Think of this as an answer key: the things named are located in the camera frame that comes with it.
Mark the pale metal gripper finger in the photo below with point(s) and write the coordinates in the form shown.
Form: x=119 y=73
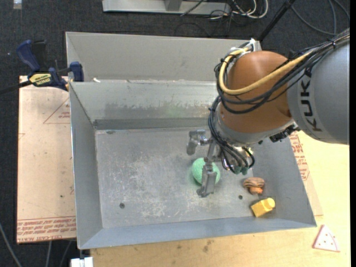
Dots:
x=208 y=181
x=192 y=145

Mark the green ball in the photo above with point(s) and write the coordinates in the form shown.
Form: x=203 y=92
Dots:
x=198 y=171

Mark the brown toy food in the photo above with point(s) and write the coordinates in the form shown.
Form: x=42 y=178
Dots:
x=253 y=184

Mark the grey metal bin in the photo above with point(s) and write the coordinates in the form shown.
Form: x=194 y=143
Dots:
x=144 y=177

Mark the yellow block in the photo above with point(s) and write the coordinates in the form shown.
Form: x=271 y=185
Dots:
x=262 y=207

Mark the brown cardboard board, red print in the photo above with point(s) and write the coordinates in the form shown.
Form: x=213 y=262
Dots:
x=44 y=163

